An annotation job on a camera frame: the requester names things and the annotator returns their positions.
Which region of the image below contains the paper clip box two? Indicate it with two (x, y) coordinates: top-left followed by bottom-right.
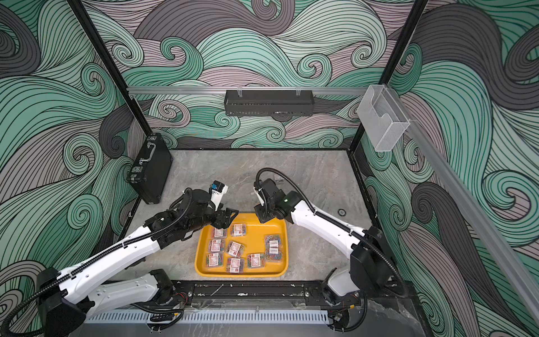
(212, 228), (227, 239)

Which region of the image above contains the paper clip box one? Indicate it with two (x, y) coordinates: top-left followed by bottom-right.
(231, 223), (246, 237)

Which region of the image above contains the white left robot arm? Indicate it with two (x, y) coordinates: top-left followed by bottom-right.
(1, 181), (239, 336)

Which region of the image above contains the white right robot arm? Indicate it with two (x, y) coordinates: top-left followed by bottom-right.
(253, 167), (409, 304)

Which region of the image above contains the paper clip box four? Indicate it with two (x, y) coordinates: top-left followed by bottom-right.
(208, 239), (226, 254)

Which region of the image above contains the paper clip box five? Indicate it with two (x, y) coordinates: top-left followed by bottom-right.
(226, 241), (245, 258)

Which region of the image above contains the paper clip box nine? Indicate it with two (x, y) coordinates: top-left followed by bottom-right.
(265, 234), (282, 249)

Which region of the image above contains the paper clip box six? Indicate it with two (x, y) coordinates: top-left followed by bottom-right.
(206, 252), (224, 268)

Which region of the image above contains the paper clip box seven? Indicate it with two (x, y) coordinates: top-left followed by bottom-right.
(226, 258), (244, 274)

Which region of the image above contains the paper clip box ten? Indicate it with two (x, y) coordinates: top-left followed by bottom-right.
(265, 247), (284, 263)

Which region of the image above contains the paper clip box eight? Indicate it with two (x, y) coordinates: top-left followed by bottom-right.
(247, 253), (266, 269)

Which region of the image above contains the yellow plastic tray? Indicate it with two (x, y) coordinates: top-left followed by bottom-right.
(195, 213), (289, 278)

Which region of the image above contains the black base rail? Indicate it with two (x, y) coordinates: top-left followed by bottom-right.
(168, 279), (418, 308)

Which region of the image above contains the black briefcase with metal handle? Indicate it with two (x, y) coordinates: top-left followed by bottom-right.
(128, 133), (173, 204)

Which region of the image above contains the black wall-mounted shelf tray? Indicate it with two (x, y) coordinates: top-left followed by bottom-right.
(224, 91), (315, 117)

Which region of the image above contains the white slotted cable duct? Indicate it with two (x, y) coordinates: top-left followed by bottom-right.
(86, 309), (329, 324)

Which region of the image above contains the clear acrylic wall holder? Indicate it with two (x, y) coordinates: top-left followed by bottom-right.
(357, 85), (410, 152)

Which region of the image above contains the aluminium wall rail back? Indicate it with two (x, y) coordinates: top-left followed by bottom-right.
(126, 85), (367, 96)

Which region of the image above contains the aluminium wall rail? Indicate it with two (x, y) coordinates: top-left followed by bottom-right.
(126, 85), (367, 96)
(387, 88), (538, 322)

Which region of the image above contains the black corner frame post left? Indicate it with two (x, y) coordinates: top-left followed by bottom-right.
(67, 0), (152, 136)

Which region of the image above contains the black corner frame post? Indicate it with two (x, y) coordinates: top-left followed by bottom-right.
(67, 0), (152, 136)
(349, 1), (428, 154)

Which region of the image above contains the aluminium wall rail right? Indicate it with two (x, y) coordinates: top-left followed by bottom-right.
(387, 88), (538, 322)

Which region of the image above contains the black corner frame post right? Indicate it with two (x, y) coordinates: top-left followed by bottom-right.
(349, 1), (428, 154)

